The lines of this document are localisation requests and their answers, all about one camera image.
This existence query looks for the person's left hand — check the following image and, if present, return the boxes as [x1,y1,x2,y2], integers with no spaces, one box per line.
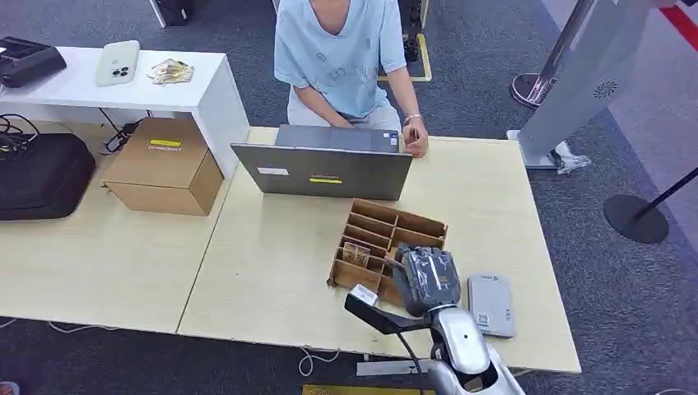
[402,115,430,160]

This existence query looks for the brown cardboard box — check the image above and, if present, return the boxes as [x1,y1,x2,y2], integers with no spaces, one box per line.
[102,117,226,217]

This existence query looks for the black bag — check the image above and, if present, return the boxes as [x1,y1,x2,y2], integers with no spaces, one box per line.
[0,132,98,222]

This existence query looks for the thin white floor cable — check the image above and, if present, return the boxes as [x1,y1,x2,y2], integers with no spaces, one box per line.
[0,318,121,335]

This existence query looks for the white smartphone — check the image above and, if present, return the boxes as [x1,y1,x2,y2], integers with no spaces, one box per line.
[95,39,142,88]

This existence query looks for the black floor case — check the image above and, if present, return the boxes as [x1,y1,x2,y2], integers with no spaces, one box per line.
[148,0,198,30]

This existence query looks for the black cable bundle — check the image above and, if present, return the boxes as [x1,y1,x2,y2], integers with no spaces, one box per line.
[0,113,41,155]

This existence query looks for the white riser shelf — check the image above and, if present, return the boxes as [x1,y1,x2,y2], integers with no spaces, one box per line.
[0,46,251,180]

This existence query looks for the black desktop device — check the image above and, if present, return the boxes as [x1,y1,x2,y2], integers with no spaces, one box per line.
[0,36,68,90]

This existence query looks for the grey standing panel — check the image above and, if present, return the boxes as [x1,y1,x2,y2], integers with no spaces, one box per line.
[505,0,655,170]

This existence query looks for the black wheeled stand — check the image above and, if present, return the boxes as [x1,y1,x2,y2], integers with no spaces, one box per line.
[402,0,423,63]

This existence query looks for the crumpled white plastic bag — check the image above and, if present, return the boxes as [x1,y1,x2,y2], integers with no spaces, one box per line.
[549,140,593,175]

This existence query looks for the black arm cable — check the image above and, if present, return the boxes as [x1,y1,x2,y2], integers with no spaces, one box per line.
[394,331,427,395]

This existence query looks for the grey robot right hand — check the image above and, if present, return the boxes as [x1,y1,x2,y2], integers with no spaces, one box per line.
[392,244,463,318]

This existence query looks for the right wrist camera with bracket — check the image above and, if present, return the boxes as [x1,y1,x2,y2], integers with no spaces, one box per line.
[343,282,437,337]

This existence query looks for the wooden card box with slots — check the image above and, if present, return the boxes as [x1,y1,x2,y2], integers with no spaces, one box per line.
[326,197,450,309]

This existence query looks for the black power adapter cable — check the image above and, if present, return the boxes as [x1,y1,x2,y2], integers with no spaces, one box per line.
[98,107,151,156]

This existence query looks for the white cable loop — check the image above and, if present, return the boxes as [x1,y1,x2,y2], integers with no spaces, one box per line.
[296,345,342,378]

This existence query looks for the yellow-edged floor mat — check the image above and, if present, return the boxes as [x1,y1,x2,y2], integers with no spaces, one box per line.
[377,32,434,83]

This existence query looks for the crumpled clear wrapper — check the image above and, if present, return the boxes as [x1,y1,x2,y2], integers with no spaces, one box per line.
[146,58,196,86]

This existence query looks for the grey laptop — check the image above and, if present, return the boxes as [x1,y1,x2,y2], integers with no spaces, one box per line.
[230,123,414,202]

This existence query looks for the person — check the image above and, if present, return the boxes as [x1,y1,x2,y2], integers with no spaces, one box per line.
[272,0,430,160]

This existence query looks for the chrome stanchion post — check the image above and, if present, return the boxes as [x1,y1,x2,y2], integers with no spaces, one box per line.
[510,0,595,109]

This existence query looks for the black stanchion post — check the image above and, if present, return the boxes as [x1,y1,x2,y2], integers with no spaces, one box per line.
[602,165,698,245]

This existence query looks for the grey card reader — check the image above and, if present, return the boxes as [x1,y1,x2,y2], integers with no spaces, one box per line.
[467,272,518,340]

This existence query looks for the brown card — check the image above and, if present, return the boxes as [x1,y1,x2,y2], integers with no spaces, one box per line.
[342,241,372,269]

